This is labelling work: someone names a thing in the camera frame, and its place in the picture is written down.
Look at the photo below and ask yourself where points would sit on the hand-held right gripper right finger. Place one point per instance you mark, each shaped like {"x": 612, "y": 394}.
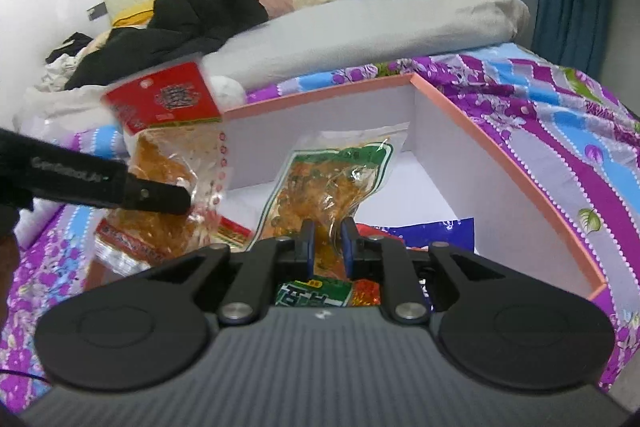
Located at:
{"x": 349, "y": 248}

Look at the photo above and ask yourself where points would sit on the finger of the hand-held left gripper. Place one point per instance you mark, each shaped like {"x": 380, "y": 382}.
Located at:
{"x": 160, "y": 199}

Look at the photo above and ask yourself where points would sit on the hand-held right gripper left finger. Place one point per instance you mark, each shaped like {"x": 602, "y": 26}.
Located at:
{"x": 309, "y": 248}

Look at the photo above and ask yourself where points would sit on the green-label snack packet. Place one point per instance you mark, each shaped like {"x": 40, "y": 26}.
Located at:
{"x": 320, "y": 182}

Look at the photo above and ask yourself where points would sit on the blue snack packet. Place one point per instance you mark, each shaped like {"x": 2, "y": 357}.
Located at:
{"x": 440, "y": 234}

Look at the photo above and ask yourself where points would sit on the red-label snack packet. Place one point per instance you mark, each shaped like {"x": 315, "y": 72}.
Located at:
{"x": 165, "y": 102}

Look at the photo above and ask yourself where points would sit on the pink cardboard box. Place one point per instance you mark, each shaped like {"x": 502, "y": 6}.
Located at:
{"x": 500, "y": 147}

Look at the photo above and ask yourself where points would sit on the white crumpled cloth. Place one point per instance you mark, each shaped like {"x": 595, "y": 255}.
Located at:
{"x": 57, "y": 72}

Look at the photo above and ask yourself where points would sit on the small black garment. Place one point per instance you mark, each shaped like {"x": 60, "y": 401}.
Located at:
{"x": 70, "y": 47}

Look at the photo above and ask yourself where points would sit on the peach pillow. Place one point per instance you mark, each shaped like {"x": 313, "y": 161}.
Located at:
{"x": 97, "y": 42}

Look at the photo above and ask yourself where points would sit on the yellow blanket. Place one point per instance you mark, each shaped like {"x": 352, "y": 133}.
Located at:
{"x": 132, "y": 17}

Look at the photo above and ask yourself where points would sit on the black clothing heap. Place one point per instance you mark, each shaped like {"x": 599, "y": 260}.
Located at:
{"x": 190, "y": 17}

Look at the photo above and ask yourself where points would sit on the grey duvet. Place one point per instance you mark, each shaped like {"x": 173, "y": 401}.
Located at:
{"x": 400, "y": 27}

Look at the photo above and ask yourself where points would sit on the pink garment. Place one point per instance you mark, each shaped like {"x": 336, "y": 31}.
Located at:
{"x": 275, "y": 2}

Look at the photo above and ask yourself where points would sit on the floral bed sheet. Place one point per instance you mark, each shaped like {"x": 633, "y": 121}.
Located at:
{"x": 550, "y": 107}

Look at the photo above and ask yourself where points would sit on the grey wall socket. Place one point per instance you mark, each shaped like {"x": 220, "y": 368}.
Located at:
{"x": 96, "y": 12}

